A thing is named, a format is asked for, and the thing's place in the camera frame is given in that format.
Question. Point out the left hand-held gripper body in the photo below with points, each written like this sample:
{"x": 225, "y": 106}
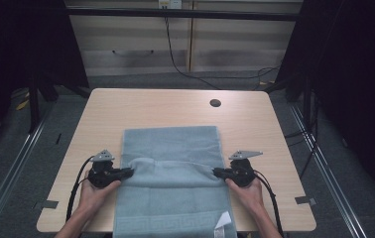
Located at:
{"x": 101, "y": 173}

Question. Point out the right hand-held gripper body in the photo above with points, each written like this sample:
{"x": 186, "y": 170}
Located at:
{"x": 241, "y": 173}

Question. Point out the grey terry towel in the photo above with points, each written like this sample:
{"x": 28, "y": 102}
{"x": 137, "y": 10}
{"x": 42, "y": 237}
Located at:
{"x": 175, "y": 198}

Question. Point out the person's right hand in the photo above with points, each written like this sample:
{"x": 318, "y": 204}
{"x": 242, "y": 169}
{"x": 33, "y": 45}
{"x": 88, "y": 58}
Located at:
{"x": 248, "y": 196}

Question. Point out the person's left hand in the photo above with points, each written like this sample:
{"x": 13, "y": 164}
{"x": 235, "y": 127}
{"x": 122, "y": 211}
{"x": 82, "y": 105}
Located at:
{"x": 94, "y": 198}

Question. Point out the grey tape strip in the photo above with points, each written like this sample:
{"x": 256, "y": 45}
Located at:
{"x": 305, "y": 200}
{"x": 49, "y": 204}

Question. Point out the black stand leg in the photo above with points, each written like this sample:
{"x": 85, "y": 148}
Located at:
{"x": 34, "y": 109}

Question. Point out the light wooden cabinet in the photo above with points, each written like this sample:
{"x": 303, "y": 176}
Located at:
{"x": 136, "y": 36}

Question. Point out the dark curtain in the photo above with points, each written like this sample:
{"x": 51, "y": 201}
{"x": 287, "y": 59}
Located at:
{"x": 354, "y": 82}
{"x": 17, "y": 49}

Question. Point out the metal floor rail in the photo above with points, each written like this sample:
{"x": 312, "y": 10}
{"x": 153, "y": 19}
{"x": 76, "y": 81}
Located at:
{"x": 331, "y": 181}
{"x": 10, "y": 172}

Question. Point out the black horizontal frame bar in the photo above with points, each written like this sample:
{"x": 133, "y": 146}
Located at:
{"x": 182, "y": 14}

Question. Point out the white wall socket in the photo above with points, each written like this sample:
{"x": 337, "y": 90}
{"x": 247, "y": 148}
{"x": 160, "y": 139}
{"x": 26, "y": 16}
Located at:
{"x": 170, "y": 4}

